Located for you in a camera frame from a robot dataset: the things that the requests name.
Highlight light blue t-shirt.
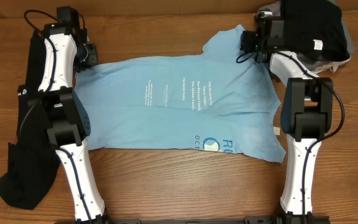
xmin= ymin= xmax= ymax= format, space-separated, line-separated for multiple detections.
xmin=75 ymin=26 xmax=285 ymax=162

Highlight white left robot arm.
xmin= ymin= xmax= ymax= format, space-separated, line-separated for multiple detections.
xmin=30 ymin=21 xmax=110 ymax=223

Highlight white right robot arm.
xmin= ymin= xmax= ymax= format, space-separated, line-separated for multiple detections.
xmin=269 ymin=50 xmax=333 ymax=223

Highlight folded grey garment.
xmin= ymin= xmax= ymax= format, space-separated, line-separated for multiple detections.
xmin=257 ymin=0 xmax=355 ymax=67

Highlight folded beige garment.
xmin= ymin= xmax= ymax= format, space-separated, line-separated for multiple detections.
xmin=306 ymin=57 xmax=351 ymax=73

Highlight black garment on left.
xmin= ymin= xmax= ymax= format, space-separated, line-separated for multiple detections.
xmin=0 ymin=32 xmax=60 ymax=210

